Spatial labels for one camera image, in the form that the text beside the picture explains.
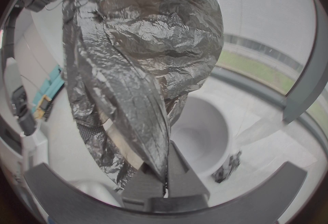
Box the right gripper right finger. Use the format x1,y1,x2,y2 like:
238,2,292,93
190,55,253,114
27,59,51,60
167,141,210,207

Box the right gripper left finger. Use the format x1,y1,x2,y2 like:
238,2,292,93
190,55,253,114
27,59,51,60
122,162,166,209

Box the black plastic bag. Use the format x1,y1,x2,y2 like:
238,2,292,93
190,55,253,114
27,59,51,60
61,0,224,191

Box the window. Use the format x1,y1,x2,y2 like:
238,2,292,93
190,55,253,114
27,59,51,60
190,0,328,131

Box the crumpled black plastic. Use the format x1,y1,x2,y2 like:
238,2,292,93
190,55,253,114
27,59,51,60
212,150,243,184

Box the white trash bin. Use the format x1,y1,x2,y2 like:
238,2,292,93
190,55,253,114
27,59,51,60
168,95,232,180

